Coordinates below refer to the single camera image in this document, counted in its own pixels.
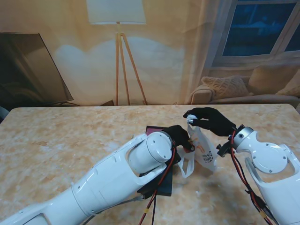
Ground red black left arm cables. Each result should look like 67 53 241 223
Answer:
138 140 177 225

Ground black gift box lid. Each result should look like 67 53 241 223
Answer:
137 161 174 200

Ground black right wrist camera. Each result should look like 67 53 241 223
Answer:
217 142 233 158

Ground black gift box pink inside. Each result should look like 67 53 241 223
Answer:
145 125 183 165

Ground red black arm cables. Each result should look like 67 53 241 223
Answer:
138 140 177 225
228 131 278 225

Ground white plastic bag orange logo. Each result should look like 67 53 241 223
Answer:
177 121 218 179

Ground red black right arm cables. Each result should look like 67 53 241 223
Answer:
228 131 278 225

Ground dark grey chair edge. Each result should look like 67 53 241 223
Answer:
0 104 10 122

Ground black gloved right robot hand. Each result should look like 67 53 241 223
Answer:
182 107 237 137

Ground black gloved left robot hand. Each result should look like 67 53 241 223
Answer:
167 125 195 151

